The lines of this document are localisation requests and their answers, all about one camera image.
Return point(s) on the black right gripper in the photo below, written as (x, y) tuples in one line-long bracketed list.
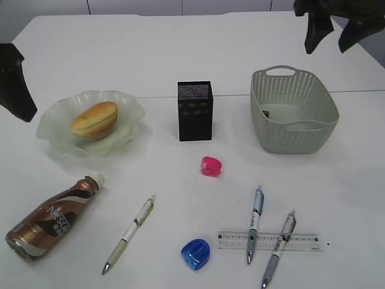
[(365, 18)]

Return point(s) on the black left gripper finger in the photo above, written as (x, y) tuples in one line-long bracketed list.
[(15, 96)]

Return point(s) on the yellow bread roll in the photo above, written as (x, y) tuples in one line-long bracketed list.
[(96, 122)]

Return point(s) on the grey paper ball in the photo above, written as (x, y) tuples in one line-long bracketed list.
[(266, 113)]

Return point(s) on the brown Nescafe coffee bottle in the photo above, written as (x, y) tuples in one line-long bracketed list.
[(43, 228)]

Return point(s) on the pink pencil sharpener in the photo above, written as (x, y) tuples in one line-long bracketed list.
[(210, 166)]

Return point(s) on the translucent green wavy plate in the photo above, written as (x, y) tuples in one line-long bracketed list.
[(55, 123)]

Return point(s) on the green plastic woven basket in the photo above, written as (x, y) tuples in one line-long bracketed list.
[(302, 113)]

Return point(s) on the black mesh pen holder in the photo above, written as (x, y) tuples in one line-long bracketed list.
[(195, 110)]

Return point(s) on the white pen beige grip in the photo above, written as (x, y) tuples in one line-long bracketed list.
[(122, 244)]

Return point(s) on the white pen blue clip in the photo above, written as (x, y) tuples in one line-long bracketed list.
[(254, 224)]

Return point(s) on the blue pencil sharpener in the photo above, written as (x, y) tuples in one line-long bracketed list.
[(196, 253)]

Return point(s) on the clear pen grey grip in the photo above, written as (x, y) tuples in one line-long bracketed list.
[(282, 241)]

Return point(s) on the transparent plastic ruler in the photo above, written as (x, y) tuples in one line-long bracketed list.
[(267, 241)]

